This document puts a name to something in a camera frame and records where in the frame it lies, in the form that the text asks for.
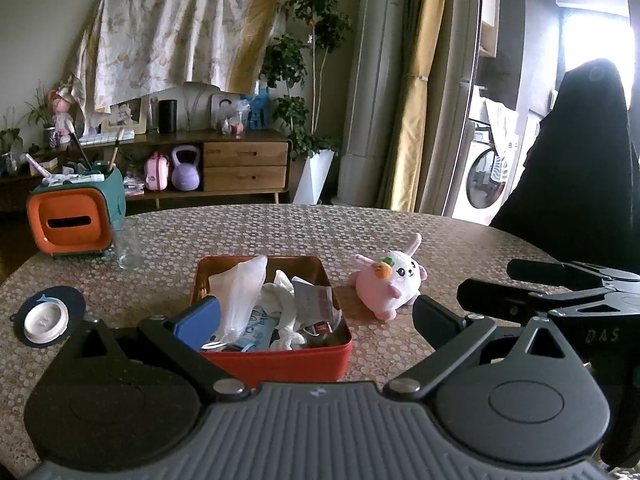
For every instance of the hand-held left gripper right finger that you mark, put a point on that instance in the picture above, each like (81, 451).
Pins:
(435, 320)

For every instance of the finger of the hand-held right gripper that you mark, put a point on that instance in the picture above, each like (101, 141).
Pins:
(545, 270)
(505, 297)

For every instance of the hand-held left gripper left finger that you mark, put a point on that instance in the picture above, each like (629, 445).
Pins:
(197, 320)

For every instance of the white plastic bag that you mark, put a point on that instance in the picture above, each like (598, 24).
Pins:
(240, 290)

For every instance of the blue printed face mask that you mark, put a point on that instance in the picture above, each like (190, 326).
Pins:
(255, 330)

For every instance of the white fuzzy cloth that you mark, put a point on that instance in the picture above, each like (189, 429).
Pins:
(282, 305)

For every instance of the red metal box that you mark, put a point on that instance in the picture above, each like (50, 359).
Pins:
(280, 365)

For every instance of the clear plastic packet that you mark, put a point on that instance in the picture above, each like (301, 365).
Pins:
(312, 305)

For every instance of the small grey packet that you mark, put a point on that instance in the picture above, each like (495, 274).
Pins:
(317, 329)

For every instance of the white pink bunny plush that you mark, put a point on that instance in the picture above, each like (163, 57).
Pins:
(390, 280)

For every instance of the gold floral tablecloth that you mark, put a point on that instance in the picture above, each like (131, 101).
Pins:
(150, 280)

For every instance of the clear drinking glass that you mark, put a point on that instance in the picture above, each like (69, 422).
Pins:
(129, 245)

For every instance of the white washing machine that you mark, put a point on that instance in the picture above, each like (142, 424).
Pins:
(487, 185)

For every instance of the person in black clothing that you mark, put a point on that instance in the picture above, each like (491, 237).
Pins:
(575, 170)

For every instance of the white lid on dark coaster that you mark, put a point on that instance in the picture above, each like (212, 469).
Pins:
(75, 305)

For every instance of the stack of books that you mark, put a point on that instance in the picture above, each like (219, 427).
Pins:
(134, 187)

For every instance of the purple kettlebell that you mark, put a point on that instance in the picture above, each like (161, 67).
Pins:
(186, 172)

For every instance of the pink toy suitcase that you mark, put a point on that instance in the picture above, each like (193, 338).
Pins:
(157, 175)

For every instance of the white hanging cloth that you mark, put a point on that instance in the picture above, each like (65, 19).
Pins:
(502, 125)

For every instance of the white round lid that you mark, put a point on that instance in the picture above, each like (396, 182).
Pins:
(46, 321)

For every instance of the orange green tissue box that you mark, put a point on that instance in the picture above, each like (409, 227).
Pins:
(70, 220)

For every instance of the wooden media cabinet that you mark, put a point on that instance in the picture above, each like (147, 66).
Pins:
(245, 165)

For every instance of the white planter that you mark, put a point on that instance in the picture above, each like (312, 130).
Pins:
(312, 177)

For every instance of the clear bag of trinkets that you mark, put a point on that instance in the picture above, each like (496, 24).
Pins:
(237, 120)

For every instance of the black cylinder speaker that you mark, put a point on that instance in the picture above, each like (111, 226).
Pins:
(168, 117)

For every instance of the white keyboard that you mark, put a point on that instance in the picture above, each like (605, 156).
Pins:
(105, 137)

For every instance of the yellow curtain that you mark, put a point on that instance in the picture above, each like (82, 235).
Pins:
(415, 110)

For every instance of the white fan-shaped ornament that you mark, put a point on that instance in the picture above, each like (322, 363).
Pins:
(197, 105)

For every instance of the blue toy figure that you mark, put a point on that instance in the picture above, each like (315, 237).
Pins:
(260, 105)

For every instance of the white tower air conditioner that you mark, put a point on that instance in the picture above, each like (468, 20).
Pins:
(372, 85)

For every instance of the pink doll figure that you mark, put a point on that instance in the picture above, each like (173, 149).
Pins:
(61, 115)

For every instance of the small potted plant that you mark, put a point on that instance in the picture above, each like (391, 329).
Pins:
(40, 110)

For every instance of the floral draped cloth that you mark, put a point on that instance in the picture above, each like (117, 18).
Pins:
(175, 30)

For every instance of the tall green houseplant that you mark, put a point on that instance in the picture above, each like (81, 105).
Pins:
(320, 15)

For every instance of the sliding door frame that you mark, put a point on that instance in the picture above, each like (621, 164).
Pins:
(462, 110)

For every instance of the cream photo frame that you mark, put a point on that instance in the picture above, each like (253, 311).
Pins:
(125, 117)

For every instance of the white rounded picture frame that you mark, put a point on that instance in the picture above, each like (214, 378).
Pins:
(220, 105)

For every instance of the white wooden wall cabinet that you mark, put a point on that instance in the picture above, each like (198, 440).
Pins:
(489, 10)

